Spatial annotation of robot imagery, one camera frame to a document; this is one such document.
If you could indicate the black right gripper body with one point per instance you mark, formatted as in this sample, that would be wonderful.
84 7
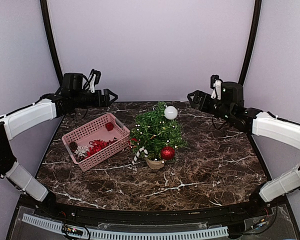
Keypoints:
223 110

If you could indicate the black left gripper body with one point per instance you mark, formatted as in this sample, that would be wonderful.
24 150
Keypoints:
79 101

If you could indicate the pink plastic basket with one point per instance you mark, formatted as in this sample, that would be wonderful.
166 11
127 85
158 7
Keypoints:
102 144

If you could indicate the white ball ornament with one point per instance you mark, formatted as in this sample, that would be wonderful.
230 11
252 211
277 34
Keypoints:
170 112

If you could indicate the red santa ornament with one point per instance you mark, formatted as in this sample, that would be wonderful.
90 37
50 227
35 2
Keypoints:
134 142

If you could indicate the small green christmas tree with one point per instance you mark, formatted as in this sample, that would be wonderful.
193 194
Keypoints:
153 132

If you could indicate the red white candy cane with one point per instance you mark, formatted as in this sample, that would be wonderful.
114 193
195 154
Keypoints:
138 153

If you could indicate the red ball ornament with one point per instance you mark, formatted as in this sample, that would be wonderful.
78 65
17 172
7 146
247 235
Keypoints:
167 153

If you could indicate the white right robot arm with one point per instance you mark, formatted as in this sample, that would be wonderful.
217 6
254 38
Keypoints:
277 138

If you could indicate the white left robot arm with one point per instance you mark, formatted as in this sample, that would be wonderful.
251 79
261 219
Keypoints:
12 125

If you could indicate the beige tree pot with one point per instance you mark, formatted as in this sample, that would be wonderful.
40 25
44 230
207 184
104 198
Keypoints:
155 164

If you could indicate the red gift box ornament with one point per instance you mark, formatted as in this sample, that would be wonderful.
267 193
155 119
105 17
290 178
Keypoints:
109 126

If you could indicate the brown pine cone ornament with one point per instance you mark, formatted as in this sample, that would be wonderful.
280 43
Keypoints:
73 146

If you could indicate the white snowflake ornament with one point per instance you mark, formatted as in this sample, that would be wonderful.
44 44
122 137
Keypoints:
81 151

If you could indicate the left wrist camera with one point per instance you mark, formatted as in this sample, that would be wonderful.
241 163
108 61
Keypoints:
92 80

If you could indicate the white slotted cable duct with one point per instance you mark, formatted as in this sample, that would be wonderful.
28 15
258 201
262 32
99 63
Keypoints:
86 233

